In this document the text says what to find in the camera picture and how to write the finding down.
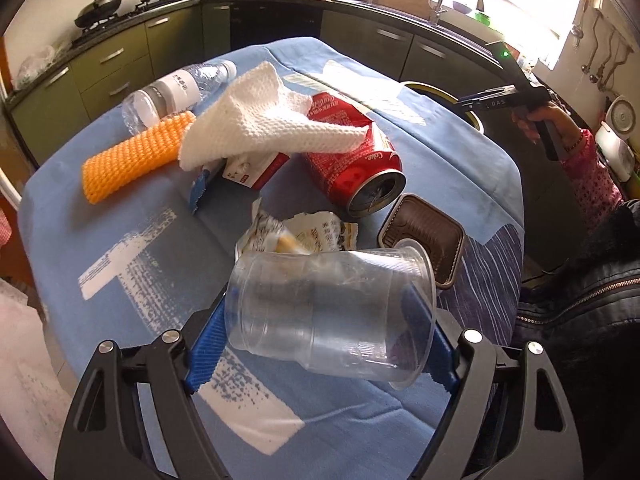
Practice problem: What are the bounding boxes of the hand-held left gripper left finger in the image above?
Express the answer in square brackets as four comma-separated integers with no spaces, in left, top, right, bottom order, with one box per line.
[54,287,236,480]

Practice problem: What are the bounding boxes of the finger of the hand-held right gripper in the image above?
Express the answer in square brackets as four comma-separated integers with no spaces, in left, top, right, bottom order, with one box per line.
[455,86,517,111]

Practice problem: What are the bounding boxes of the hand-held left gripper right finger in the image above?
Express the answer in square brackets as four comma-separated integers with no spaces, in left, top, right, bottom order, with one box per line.
[405,285,583,480]

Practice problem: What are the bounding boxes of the yellow-rimmed waste bin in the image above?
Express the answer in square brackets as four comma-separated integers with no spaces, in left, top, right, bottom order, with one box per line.
[402,80,486,136]

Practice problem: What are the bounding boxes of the clear plastic cup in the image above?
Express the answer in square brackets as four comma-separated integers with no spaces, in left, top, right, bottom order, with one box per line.
[224,239,438,391]

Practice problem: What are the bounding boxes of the orange foam net sleeve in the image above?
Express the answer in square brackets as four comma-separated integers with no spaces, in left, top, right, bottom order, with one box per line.
[81,111,197,205]

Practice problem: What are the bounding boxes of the person's pink-sleeved right forearm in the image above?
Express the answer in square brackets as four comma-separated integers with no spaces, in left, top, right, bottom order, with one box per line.
[557,130,626,231]

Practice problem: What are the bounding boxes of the person's right hand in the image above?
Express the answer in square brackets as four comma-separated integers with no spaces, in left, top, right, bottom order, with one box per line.
[511,102,583,148]

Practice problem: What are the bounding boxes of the blue patterned tablecloth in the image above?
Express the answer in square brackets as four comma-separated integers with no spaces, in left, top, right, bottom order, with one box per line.
[17,36,525,480]

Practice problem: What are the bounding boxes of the white countertop appliance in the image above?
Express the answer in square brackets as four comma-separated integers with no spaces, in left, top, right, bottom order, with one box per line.
[595,95,640,182]

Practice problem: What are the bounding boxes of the dark kitchen countertop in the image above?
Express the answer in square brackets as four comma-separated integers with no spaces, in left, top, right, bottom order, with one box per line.
[5,0,501,106]

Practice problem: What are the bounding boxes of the brown plastic tray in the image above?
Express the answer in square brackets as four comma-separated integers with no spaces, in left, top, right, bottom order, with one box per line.
[377,193,467,289]

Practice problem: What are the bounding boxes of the crushed red soda can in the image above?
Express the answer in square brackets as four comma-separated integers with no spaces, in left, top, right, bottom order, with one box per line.
[300,91,406,218]

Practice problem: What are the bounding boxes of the blue wrapper scrap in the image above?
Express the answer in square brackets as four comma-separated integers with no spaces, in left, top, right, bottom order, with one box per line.
[189,167,221,216]

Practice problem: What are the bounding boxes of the crumpled printed wrapper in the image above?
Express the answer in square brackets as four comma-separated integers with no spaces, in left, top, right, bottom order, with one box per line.
[235,197,361,261]

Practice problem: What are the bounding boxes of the person's black jacket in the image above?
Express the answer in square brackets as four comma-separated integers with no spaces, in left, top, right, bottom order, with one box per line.
[510,200,640,480]

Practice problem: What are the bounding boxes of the red and white carton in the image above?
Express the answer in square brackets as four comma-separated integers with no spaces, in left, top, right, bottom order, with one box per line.
[220,151,292,191]

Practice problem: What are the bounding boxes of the white paper towel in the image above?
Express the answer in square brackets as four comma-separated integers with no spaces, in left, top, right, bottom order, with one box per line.
[178,61,371,171]

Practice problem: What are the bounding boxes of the clear plastic water bottle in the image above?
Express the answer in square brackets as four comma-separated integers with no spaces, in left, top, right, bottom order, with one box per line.
[121,60,238,136]

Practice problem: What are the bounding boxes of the green lower kitchen cabinets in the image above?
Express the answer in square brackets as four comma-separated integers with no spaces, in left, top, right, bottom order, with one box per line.
[7,0,501,166]

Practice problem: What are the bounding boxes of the clear plastic bag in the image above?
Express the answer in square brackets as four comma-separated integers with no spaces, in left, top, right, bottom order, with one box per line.
[17,45,57,88]

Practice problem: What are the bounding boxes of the black gas stove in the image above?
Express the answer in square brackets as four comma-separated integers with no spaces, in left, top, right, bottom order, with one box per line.
[70,0,198,46]

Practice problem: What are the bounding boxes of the black wok with lid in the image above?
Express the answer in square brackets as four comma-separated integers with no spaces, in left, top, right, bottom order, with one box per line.
[74,0,123,28]

